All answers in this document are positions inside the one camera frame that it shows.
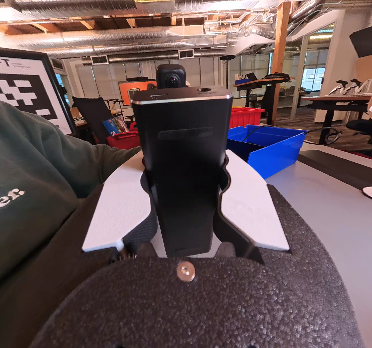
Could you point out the black floor lamp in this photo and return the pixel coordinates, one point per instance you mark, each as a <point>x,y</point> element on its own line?
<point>227,63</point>

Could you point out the wooden support post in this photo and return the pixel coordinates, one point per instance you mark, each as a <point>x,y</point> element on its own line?
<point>281,63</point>

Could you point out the black backpack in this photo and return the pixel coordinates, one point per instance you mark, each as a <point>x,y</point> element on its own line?
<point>279,77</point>

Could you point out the shiny metal tools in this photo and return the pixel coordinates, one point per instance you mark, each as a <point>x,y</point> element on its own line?
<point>345,87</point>

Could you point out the orange wall screen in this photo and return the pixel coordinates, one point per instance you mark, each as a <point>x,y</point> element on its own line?
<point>123,92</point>

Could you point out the wooden side table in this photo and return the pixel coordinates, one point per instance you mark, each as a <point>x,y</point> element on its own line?
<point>334,99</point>

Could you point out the blue plastic bin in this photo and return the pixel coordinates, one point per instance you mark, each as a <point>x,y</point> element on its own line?
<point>279,156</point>

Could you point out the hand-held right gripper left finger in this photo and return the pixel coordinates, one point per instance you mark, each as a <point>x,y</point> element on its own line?
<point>116,214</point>

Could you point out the tan wooden document board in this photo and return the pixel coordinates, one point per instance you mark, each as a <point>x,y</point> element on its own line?
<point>364,74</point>

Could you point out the framed black-white marker board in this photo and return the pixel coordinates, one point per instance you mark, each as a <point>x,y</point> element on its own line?
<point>23,92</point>

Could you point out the large black USB hub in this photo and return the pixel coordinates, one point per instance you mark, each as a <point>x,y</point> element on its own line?
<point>186,179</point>

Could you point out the black fabric chair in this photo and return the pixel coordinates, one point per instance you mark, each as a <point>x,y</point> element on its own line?
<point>93,115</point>

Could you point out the window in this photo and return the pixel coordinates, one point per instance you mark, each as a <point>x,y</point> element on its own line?
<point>313,79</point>

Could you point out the person's left forearm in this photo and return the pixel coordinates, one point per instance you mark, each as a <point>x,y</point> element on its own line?
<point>101,164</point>

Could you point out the black divider of blue bin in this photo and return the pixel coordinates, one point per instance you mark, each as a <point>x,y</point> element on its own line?
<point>241,148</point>

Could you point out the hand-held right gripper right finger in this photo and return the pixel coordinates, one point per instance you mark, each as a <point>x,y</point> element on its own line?
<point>252,214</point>

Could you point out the person's green sweatshirt torso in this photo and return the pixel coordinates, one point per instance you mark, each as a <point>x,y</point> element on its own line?
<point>29,164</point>

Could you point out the black office chair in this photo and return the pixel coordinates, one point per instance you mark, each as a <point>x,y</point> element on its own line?
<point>360,125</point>

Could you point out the colourful printed boxes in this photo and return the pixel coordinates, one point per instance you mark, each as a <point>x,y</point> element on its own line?
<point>116,125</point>

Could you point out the red plastic bin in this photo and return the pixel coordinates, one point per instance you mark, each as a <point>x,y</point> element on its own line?
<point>247,116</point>

